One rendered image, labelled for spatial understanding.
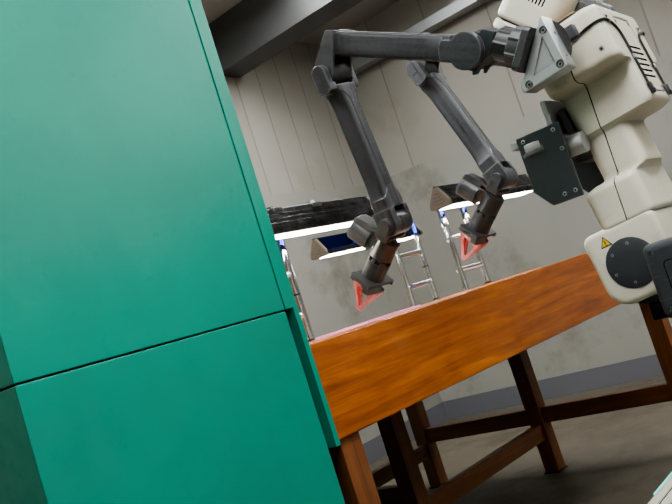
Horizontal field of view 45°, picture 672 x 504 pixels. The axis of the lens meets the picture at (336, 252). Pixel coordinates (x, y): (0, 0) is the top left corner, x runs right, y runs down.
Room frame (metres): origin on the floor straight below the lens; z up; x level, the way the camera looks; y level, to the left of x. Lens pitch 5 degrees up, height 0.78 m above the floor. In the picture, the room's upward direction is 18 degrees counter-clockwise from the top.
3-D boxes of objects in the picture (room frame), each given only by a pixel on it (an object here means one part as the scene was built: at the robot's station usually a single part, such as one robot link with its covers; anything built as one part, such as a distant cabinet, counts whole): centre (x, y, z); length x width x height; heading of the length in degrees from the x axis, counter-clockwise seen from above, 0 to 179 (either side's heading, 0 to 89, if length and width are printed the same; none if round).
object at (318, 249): (3.19, -0.14, 1.08); 0.62 x 0.08 x 0.07; 139
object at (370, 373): (2.25, -0.42, 0.67); 1.81 x 0.12 x 0.19; 139
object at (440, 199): (2.83, -0.56, 1.08); 0.62 x 0.08 x 0.07; 139
